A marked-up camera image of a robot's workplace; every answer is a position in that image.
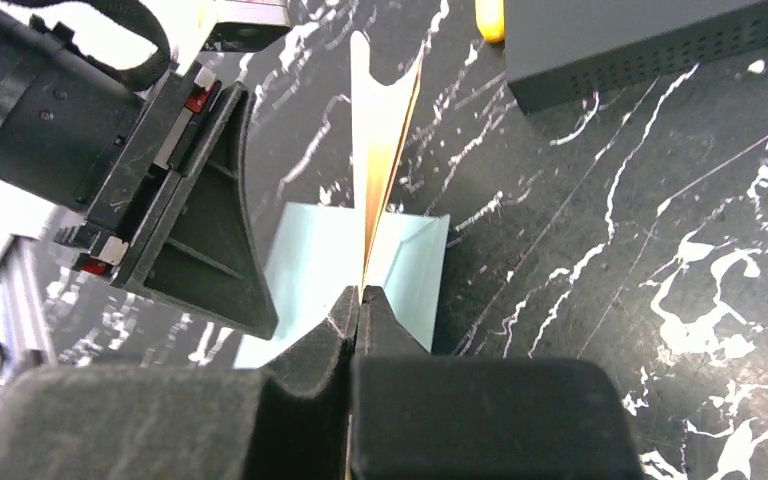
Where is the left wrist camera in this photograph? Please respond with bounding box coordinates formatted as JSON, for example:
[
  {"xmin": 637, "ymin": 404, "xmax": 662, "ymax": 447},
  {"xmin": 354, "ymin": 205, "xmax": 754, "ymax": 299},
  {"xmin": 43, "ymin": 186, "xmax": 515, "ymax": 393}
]
[{"xmin": 201, "ymin": 0, "xmax": 292, "ymax": 53}]

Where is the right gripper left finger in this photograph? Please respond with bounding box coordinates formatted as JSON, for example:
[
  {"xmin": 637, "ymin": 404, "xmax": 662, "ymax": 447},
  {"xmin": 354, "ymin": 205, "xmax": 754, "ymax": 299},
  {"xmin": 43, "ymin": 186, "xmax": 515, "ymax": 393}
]
[{"xmin": 0, "ymin": 287, "xmax": 360, "ymax": 479}]

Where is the yellow handled utility knife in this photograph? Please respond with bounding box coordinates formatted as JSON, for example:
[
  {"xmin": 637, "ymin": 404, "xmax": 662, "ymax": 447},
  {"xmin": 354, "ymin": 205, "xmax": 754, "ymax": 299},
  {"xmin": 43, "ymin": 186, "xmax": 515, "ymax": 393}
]
[{"xmin": 474, "ymin": 0, "xmax": 505, "ymax": 43}]

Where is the aluminium frame rail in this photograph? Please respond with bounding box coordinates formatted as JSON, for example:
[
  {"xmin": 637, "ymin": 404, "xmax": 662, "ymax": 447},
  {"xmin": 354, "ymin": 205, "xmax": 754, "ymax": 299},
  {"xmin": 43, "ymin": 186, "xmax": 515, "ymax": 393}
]
[{"xmin": 0, "ymin": 235, "xmax": 57, "ymax": 373}]

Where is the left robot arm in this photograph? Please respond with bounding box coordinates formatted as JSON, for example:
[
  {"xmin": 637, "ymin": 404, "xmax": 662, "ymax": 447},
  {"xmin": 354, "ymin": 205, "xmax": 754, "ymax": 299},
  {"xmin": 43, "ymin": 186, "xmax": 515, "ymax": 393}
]
[{"xmin": 0, "ymin": 1, "xmax": 278, "ymax": 339}]

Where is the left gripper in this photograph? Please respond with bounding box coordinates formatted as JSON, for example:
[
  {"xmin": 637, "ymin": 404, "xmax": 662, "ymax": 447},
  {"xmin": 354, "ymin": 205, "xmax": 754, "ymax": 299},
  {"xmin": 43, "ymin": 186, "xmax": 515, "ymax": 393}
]
[{"xmin": 52, "ymin": 62, "xmax": 278, "ymax": 340}]

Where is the light green envelope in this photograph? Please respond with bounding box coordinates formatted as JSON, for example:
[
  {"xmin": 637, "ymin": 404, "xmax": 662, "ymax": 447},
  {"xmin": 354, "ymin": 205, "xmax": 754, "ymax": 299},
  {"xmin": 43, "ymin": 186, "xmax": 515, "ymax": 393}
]
[{"xmin": 233, "ymin": 202, "xmax": 450, "ymax": 369}]

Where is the black box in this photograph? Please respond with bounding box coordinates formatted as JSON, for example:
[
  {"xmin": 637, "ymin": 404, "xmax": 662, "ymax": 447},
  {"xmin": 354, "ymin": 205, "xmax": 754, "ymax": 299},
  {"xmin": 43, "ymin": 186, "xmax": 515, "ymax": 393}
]
[{"xmin": 504, "ymin": 0, "xmax": 768, "ymax": 113}]

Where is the white letter paper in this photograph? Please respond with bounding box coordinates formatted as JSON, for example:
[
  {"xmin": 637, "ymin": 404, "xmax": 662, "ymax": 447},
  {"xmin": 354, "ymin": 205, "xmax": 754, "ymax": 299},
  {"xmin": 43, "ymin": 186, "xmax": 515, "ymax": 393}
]
[{"xmin": 350, "ymin": 31, "xmax": 423, "ymax": 291}]

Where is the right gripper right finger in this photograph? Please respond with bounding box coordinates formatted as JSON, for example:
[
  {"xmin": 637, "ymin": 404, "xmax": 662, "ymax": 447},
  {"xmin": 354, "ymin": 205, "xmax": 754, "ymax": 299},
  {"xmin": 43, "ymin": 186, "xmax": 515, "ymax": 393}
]
[{"xmin": 350, "ymin": 287, "xmax": 643, "ymax": 479}]

